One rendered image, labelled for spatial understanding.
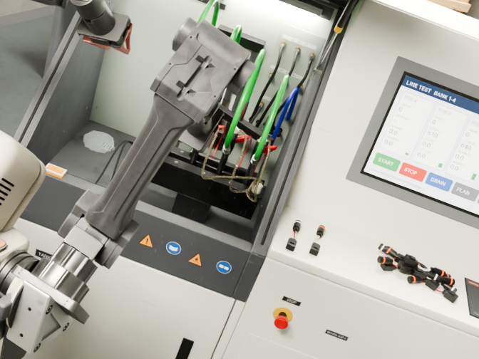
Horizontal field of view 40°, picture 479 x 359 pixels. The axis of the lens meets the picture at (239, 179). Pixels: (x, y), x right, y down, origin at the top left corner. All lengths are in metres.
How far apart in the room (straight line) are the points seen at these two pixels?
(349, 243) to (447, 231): 0.27
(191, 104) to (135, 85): 1.33
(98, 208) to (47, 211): 0.76
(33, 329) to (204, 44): 0.49
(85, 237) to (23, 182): 0.13
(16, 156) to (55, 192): 0.73
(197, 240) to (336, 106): 0.50
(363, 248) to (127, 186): 0.98
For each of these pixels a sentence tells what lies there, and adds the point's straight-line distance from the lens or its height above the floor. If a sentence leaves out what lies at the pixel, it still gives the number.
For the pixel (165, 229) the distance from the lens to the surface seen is 1.68.
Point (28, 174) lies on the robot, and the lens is 1.06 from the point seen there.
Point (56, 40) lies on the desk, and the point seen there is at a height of 0.28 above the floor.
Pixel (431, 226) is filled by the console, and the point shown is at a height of 1.07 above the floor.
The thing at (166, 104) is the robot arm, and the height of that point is 1.56.
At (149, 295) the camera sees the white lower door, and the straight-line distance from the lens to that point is 1.83.
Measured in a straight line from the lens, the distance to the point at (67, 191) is 1.72.
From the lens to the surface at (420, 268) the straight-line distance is 1.80.
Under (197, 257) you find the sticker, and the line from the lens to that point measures 1.71.
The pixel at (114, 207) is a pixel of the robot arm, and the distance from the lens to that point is 1.00.
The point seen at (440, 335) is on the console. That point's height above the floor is 0.92.
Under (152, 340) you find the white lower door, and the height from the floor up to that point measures 0.55.
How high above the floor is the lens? 1.93
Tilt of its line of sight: 30 degrees down
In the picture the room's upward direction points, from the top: 21 degrees clockwise
